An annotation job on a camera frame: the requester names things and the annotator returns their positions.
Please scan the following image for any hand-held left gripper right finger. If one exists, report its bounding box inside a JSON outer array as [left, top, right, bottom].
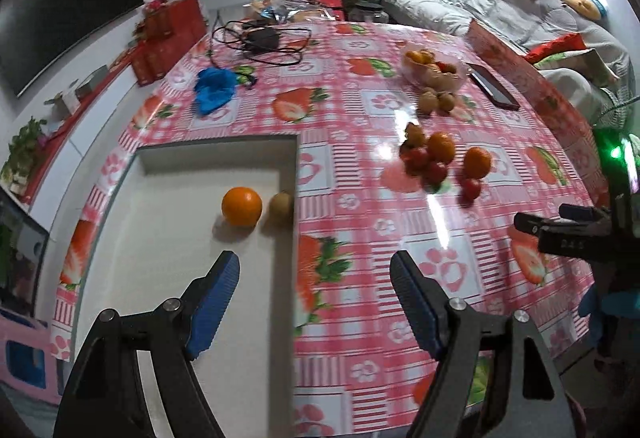
[[390, 250, 578, 438]]

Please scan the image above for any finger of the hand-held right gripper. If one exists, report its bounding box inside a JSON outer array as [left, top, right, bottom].
[[514, 212, 613, 265], [559, 204, 612, 225]]

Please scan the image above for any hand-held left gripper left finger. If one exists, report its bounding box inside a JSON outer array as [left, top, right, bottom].
[[52, 250, 241, 438]]

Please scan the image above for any large orange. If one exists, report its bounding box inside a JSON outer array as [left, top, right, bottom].
[[221, 187, 264, 227]]

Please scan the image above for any white rectangular tray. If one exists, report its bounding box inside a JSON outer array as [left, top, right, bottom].
[[74, 134, 301, 438]]

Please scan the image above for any small orange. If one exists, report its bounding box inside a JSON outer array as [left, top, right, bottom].
[[463, 146, 493, 179], [426, 132, 457, 165]]

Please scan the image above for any person's right hand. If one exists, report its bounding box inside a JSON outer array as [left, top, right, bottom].
[[579, 285, 640, 361]]

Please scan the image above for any red strawberry print tablecloth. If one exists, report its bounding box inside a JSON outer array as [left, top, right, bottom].
[[50, 15, 616, 438]]

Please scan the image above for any cardboard box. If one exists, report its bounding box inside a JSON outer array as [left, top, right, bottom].
[[535, 48, 621, 86]]

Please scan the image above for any black tablet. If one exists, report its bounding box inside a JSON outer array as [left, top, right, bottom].
[[465, 62, 521, 111]]

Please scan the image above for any red cushion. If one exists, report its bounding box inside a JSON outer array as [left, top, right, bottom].
[[524, 32, 587, 63]]

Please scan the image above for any dark display screen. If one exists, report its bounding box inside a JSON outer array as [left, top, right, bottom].
[[0, 188, 51, 319]]

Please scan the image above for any yellow plush toy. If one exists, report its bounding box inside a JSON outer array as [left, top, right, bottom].
[[561, 0, 610, 21]]

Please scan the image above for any clear glass bowl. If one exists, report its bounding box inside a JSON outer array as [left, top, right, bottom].
[[402, 48, 469, 89]]

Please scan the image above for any heap of tangerines and kiwis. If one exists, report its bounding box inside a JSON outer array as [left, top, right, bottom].
[[406, 50, 461, 86]]

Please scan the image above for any blue rubber glove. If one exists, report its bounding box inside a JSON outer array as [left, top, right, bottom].
[[194, 68, 237, 117]]

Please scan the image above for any grey sofa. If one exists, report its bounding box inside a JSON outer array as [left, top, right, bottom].
[[382, 0, 636, 93]]

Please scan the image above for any green potted plant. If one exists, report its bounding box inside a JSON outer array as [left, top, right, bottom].
[[0, 118, 48, 193]]

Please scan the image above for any stack of red gift boxes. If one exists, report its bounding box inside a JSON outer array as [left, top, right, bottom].
[[129, 0, 208, 86]]

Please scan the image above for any black television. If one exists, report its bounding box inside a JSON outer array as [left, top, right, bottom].
[[0, 0, 145, 97]]

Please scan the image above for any black charger with cables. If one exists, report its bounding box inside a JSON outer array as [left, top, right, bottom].
[[212, 20, 313, 67]]

